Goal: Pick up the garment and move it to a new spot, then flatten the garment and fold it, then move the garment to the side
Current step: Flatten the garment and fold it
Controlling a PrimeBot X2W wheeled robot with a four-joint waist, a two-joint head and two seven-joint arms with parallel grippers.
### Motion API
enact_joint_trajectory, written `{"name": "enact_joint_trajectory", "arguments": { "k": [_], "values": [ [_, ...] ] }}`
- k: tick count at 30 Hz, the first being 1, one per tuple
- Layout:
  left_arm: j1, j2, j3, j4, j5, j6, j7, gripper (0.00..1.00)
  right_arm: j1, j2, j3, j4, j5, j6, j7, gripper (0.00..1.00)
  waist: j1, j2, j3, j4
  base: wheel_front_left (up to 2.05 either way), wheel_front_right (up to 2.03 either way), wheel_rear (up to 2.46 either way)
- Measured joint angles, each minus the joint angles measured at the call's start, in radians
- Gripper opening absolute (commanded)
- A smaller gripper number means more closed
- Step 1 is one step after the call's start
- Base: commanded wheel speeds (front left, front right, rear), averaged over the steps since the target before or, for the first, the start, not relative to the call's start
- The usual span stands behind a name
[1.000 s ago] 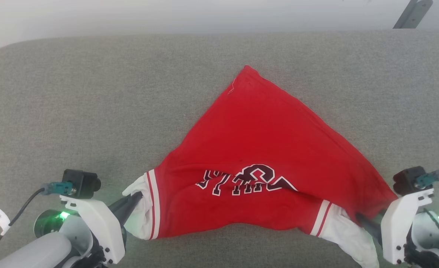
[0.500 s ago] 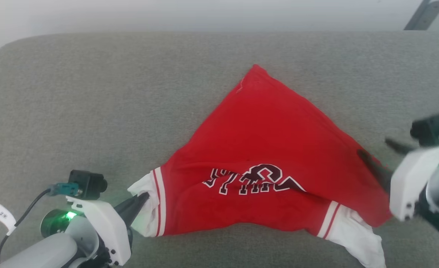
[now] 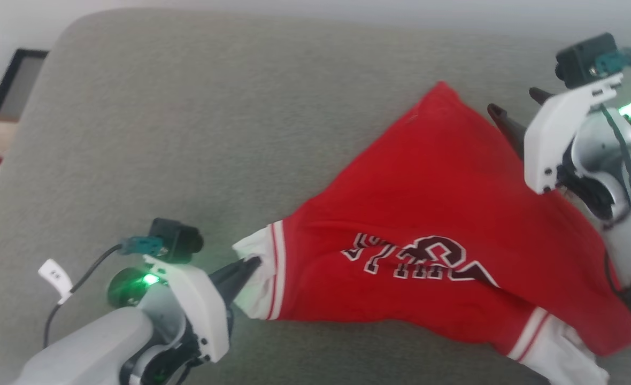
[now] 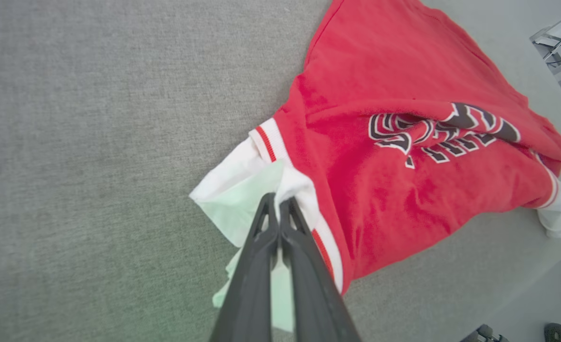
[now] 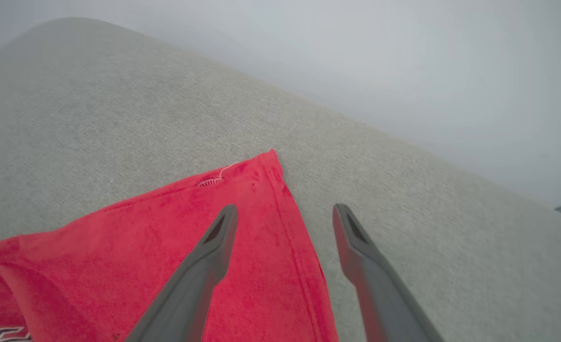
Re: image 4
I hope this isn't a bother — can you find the grey black wheeled base part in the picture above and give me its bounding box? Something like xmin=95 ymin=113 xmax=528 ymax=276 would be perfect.
xmin=460 ymin=324 xmax=509 ymax=342

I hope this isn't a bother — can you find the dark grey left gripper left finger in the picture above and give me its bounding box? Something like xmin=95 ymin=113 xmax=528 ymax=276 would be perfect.
xmin=209 ymin=192 xmax=280 ymax=342

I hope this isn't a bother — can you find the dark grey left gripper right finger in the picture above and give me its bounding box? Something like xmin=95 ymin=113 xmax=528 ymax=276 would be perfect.
xmin=280 ymin=196 xmax=362 ymax=342

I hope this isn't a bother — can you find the red basketball jersey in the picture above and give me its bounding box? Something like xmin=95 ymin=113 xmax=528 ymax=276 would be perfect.
xmin=189 ymin=0 xmax=561 ymax=333

